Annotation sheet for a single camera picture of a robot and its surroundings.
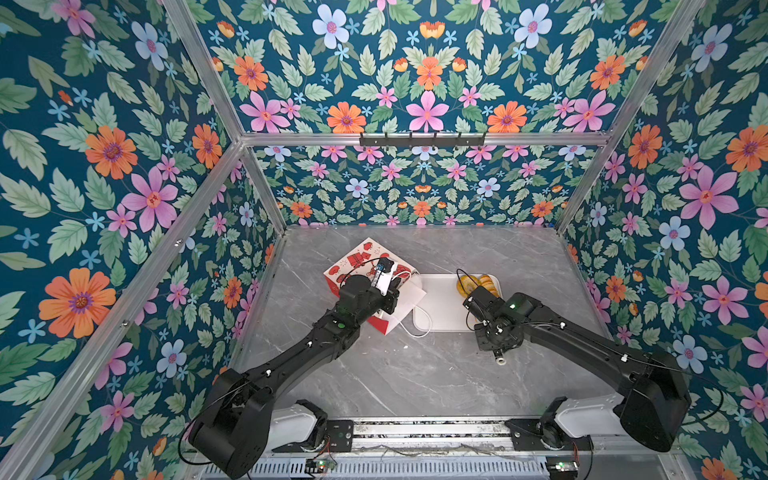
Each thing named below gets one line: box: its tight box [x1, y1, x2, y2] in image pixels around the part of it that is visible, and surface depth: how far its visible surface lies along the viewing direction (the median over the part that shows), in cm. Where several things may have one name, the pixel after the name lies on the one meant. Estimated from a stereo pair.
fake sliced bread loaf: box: [478, 274, 500, 298], surface depth 103 cm
